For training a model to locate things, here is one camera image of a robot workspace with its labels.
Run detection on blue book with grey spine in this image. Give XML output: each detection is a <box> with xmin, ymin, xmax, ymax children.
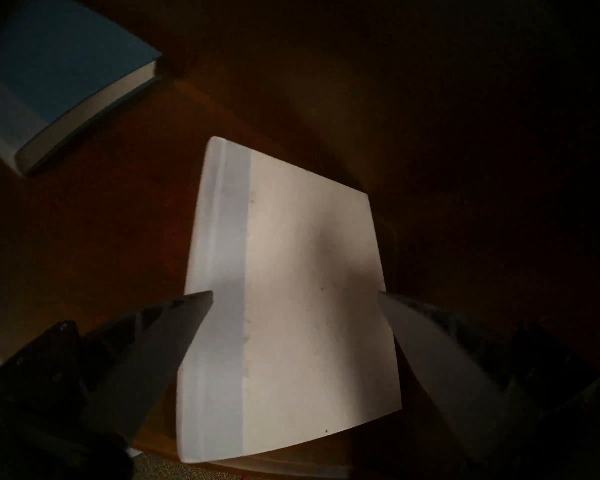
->
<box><xmin>0</xmin><ymin>0</ymin><xmax>162</xmax><ymax>178</ymax></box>

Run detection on cream book with grey spine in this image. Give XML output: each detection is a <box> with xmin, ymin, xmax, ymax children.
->
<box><xmin>176</xmin><ymin>135</ymin><xmax>403</xmax><ymax>464</ymax></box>

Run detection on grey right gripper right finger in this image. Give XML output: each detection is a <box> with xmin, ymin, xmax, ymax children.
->
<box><xmin>378</xmin><ymin>290</ymin><xmax>532</xmax><ymax>466</ymax></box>

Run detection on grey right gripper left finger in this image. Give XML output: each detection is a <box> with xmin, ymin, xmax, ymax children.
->
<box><xmin>80</xmin><ymin>290</ymin><xmax>215</xmax><ymax>443</ymax></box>

